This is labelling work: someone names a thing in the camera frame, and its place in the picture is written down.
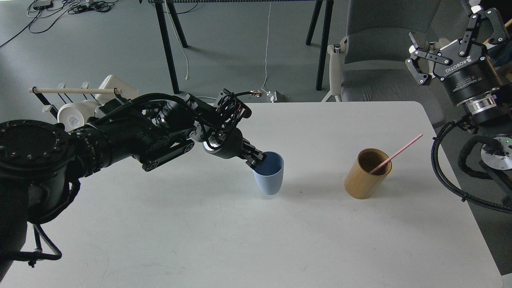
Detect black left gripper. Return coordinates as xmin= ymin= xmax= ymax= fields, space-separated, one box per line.
xmin=203 ymin=128 xmax=266 ymax=169

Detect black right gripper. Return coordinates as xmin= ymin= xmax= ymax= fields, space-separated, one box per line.
xmin=405 ymin=6 xmax=510 ymax=106

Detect blue cup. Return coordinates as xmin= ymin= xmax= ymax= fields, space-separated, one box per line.
xmin=254 ymin=151 xmax=284 ymax=196

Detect pink chopstick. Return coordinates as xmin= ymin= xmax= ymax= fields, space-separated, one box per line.
xmin=369 ymin=134 xmax=424 ymax=175

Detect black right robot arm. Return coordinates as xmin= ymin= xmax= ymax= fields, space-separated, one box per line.
xmin=405 ymin=0 xmax=512 ymax=214

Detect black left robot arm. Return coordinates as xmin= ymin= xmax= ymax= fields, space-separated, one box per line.
xmin=0 ymin=90 xmax=268 ymax=278

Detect bamboo cup holder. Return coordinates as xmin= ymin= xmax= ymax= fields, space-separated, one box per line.
xmin=344 ymin=148 xmax=392 ymax=199

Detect white cup on rack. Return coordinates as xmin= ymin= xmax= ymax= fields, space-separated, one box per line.
xmin=57 ymin=100 xmax=99 ymax=132

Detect wooden stick on floor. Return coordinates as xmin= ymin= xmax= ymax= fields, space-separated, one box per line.
xmin=483 ymin=19 xmax=512 ymax=48

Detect grey office chair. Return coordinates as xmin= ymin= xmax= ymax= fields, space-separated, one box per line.
xmin=323 ymin=0 xmax=446 ymax=128

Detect black table legs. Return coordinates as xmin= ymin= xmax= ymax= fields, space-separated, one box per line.
xmin=150 ymin=0 xmax=334 ymax=94

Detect white container behind rack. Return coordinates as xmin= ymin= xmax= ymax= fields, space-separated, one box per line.
xmin=95 ymin=74 xmax=140 ymax=104

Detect wooden dowel rod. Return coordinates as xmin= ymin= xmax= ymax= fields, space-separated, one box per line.
xmin=28 ymin=87 xmax=123 ymax=95

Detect white cable with plug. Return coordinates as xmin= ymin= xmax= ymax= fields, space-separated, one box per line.
xmin=260 ymin=2 xmax=285 ymax=103

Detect black wire dish rack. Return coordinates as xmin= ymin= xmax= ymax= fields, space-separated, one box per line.
xmin=29 ymin=83 xmax=124 ymax=120

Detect black floor cables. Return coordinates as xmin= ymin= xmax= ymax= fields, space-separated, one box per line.
xmin=0 ymin=0 xmax=116 ymax=48

